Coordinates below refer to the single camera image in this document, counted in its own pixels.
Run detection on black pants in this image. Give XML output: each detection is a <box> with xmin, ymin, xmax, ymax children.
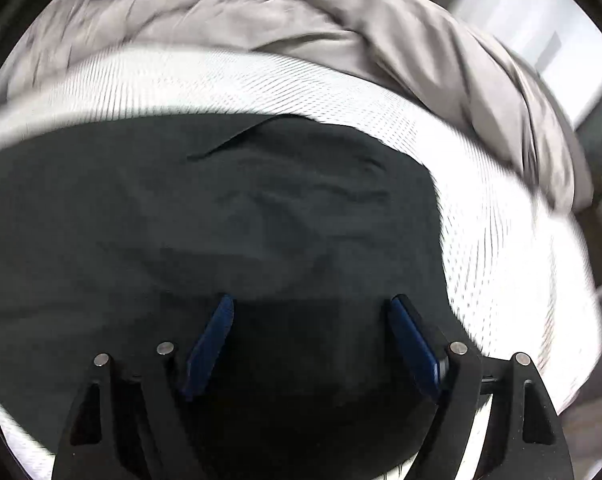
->
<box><xmin>0</xmin><ymin>115</ymin><xmax>456</xmax><ymax>479</ymax></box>

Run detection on white honeycomb mattress cover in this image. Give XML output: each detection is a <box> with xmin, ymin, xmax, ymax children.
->
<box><xmin>0</xmin><ymin>48</ymin><xmax>602</xmax><ymax>479</ymax></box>

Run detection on grey quilted duvet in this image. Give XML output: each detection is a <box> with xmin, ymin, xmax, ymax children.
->
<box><xmin>0</xmin><ymin>0</ymin><xmax>594</xmax><ymax>211</ymax></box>

